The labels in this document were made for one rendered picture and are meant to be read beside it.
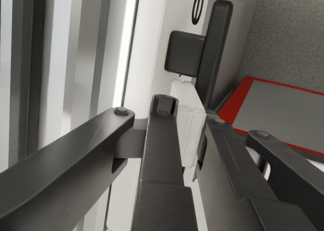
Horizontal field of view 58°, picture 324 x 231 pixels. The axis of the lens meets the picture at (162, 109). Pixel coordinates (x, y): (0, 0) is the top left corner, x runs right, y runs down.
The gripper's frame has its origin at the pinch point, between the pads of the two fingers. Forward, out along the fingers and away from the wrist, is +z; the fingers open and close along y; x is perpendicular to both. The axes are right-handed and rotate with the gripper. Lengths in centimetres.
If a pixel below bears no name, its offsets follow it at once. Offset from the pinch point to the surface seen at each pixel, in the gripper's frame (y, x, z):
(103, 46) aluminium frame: -4.8, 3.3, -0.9
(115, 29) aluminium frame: -4.5, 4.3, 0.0
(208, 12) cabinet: 3.2, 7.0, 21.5
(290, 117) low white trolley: 24.1, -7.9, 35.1
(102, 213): -4.0, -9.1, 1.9
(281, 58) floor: 40, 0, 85
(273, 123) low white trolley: 18.7, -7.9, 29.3
